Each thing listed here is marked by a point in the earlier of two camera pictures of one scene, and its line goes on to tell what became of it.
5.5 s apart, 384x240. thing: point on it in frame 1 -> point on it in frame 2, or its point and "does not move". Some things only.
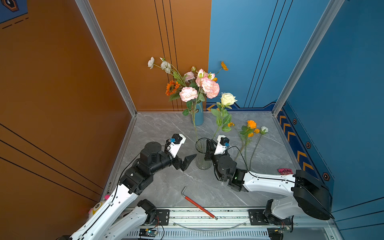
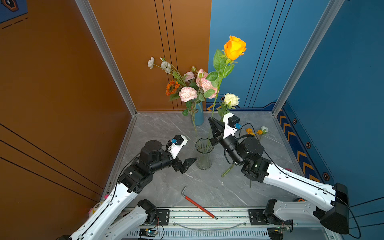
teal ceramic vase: x=199 y=114 does not move
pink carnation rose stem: x=189 y=94 does not move
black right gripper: x=210 y=154 -> x=218 y=136
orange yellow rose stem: x=249 y=130 -> x=233 y=47
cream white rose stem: x=222 y=117 does not move
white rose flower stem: x=263 y=130 does not move
